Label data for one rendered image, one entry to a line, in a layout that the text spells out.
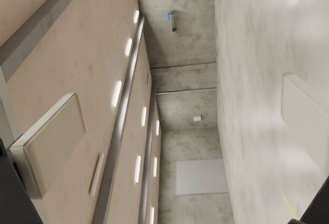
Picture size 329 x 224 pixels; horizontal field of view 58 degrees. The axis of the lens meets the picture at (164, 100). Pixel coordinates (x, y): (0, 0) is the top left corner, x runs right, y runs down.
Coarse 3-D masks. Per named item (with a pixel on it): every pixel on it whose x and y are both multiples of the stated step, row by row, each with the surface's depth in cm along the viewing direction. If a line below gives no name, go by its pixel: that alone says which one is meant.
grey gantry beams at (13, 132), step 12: (0, 72) 241; (0, 84) 240; (0, 96) 239; (0, 108) 242; (12, 108) 253; (0, 120) 246; (12, 120) 251; (0, 132) 250; (12, 132) 250; (36, 204) 277
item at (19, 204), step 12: (0, 144) 13; (0, 156) 13; (0, 168) 12; (12, 168) 12; (0, 180) 11; (12, 180) 11; (0, 192) 10; (12, 192) 10; (24, 192) 10; (0, 204) 10; (12, 204) 10; (24, 204) 10; (0, 216) 9; (12, 216) 9; (24, 216) 9; (36, 216) 9
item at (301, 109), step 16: (288, 80) 17; (288, 96) 17; (304, 96) 15; (320, 96) 14; (288, 112) 17; (304, 112) 15; (320, 112) 13; (304, 128) 15; (320, 128) 13; (304, 144) 15; (320, 144) 13; (320, 160) 13
